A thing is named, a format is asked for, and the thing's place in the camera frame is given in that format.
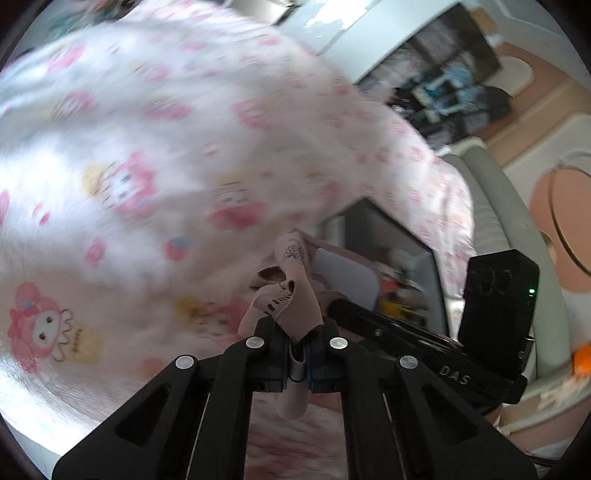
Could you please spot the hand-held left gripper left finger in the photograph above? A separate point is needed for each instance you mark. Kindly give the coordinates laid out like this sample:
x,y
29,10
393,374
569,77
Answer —
x,y
277,364

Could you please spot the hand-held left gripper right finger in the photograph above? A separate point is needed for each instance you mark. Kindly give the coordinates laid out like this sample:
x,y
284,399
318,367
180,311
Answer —
x,y
318,364

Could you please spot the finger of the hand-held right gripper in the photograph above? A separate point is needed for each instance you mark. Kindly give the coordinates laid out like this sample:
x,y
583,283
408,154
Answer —
x,y
378,325

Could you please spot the beige printed cloth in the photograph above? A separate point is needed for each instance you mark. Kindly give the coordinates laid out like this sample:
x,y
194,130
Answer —
x,y
300,314

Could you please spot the black storage box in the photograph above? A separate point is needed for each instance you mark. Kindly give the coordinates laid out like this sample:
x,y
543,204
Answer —
x,y
401,240

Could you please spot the person's right forearm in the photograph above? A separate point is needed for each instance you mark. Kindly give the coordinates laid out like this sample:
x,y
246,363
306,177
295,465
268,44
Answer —
x,y
568,230

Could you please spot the small orange toy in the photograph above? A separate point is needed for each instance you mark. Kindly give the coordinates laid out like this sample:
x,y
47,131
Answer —
x,y
582,360

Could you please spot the dark display shelf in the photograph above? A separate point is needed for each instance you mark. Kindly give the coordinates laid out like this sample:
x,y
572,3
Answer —
x,y
443,92

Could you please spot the pink cartoon printed blanket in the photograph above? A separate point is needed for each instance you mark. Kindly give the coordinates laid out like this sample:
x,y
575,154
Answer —
x,y
138,115

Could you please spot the grey-white padded bed frame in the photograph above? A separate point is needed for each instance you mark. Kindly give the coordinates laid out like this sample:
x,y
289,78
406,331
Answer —
x,y
498,198

